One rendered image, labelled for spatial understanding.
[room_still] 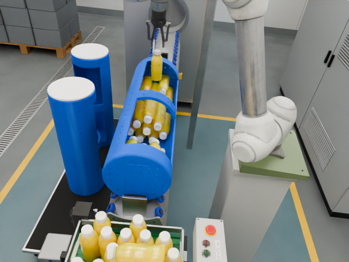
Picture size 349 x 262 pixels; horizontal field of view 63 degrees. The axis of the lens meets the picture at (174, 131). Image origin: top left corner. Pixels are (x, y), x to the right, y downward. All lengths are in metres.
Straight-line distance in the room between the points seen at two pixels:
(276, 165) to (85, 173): 1.33
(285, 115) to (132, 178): 0.71
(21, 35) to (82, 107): 3.18
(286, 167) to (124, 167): 0.77
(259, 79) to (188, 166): 1.77
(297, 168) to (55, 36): 3.88
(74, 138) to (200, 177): 1.28
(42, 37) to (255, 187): 3.89
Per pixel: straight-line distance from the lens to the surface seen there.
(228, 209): 1.68
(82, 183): 2.25
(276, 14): 6.33
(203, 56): 2.39
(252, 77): 1.12
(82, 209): 1.23
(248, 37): 1.08
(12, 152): 3.12
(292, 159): 1.53
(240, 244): 1.99
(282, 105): 1.34
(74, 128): 1.89
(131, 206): 1.22
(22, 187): 2.77
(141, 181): 1.19
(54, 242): 1.35
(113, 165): 1.14
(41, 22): 4.64
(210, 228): 1.05
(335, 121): 2.80
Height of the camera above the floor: 1.99
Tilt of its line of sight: 39 degrees down
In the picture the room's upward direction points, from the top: 6 degrees clockwise
